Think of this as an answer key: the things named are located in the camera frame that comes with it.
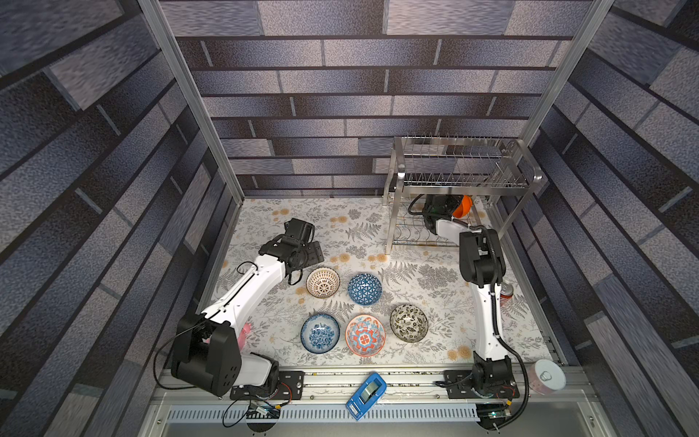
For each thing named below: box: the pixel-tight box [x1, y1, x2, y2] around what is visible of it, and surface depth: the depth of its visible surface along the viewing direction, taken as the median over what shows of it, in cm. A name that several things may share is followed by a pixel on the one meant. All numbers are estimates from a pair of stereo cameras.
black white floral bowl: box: [389, 304, 429, 344], surface depth 85 cm
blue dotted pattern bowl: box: [347, 273, 383, 306], surface depth 92 cm
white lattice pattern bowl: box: [305, 266, 342, 299], surface depth 94 cm
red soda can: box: [499, 282, 515, 301], surface depth 83 cm
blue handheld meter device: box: [345, 372, 388, 422], surface depth 70 cm
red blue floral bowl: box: [344, 314, 387, 358], surface depth 83 cm
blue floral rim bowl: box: [300, 313, 341, 355], surface depth 83 cm
